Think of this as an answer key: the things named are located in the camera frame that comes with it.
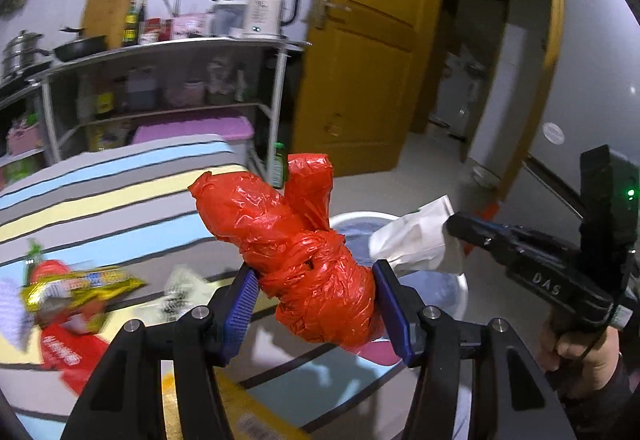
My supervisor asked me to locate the pink plastic basket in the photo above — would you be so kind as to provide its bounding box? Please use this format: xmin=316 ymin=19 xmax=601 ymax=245
xmin=6 ymin=123 xmax=41 ymax=155

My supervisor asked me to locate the white electric kettle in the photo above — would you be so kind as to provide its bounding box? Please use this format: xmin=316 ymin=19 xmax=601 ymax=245
xmin=242 ymin=0 xmax=299 ymax=40

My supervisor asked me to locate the dark sauce bottle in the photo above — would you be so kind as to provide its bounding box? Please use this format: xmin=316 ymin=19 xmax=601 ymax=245
xmin=122 ymin=0 xmax=139 ymax=47

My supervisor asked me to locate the purple lidded storage box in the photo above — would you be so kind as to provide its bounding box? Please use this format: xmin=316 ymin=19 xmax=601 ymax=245
xmin=131 ymin=112 xmax=254 ymax=165

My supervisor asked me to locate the red plastic bag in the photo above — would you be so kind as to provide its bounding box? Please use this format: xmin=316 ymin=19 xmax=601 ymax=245
xmin=189 ymin=153 xmax=384 ymax=350

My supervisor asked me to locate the striped tablecloth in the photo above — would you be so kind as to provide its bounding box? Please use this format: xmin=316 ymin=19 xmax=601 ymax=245
xmin=1 ymin=136 xmax=416 ymax=439

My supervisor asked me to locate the stainless steel steamer pot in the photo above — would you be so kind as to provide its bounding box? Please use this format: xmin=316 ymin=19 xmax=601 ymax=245
xmin=2 ymin=30 xmax=50 ymax=80

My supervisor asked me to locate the black frying pan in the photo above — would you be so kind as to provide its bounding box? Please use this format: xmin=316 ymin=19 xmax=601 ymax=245
xmin=53 ymin=26 xmax=107 ymax=62

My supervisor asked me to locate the clear plastic container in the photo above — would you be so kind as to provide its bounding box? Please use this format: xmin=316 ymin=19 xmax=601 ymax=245
xmin=209 ymin=0 xmax=246 ymax=37

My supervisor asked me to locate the person's right hand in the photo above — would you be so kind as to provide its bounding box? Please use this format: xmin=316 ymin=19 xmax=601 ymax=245
xmin=537 ymin=308 xmax=620 ymax=398

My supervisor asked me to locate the orange dustpan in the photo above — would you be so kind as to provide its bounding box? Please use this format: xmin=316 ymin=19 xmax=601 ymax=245
xmin=463 ymin=201 xmax=500 ymax=256

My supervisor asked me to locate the yellow snack wrapper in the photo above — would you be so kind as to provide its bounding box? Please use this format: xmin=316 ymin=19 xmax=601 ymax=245
xmin=21 ymin=266 xmax=145 ymax=312

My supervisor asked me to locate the red seasoning packet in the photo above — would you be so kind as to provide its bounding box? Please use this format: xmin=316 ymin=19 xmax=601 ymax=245
xmin=40 ymin=324 xmax=108 ymax=396

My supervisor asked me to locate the green glass bottle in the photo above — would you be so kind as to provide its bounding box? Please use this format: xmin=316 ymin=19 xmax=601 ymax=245
xmin=271 ymin=142 xmax=288 ymax=189

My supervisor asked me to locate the green printed wrapper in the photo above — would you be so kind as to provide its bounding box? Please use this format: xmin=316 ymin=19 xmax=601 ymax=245
xmin=160 ymin=265 xmax=214 ymax=321

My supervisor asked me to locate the yellow wooden door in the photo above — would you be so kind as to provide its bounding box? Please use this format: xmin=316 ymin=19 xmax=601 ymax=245
xmin=292 ymin=0 xmax=441 ymax=176

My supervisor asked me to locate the green snack wrapper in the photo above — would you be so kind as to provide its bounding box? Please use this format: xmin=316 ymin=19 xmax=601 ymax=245
xmin=25 ymin=239 xmax=44 ymax=284

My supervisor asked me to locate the white trash bin with liner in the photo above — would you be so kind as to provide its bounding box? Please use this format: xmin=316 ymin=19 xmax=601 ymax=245
xmin=330 ymin=211 xmax=469 ymax=366

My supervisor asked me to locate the grey plastic jug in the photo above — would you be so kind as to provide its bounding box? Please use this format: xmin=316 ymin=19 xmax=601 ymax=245
xmin=126 ymin=67 xmax=157 ymax=112

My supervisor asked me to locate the wooden cutting board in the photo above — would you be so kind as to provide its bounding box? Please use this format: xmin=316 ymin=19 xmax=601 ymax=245
xmin=80 ymin=0 xmax=132 ymax=49

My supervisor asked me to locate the metal kitchen shelf rack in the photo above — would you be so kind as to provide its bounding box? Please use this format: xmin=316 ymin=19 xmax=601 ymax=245
xmin=1 ymin=36 xmax=307 ymax=180

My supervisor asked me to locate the white paper tissue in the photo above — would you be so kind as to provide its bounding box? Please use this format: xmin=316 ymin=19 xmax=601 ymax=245
xmin=369 ymin=195 xmax=464 ymax=275

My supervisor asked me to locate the red lidded plastic cup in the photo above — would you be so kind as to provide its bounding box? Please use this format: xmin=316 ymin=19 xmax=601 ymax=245
xmin=28 ymin=259 xmax=70 ymax=284

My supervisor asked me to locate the pink utensil holder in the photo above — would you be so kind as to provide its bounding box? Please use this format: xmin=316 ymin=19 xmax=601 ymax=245
xmin=170 ymin=12 xmax=208 ymax=40

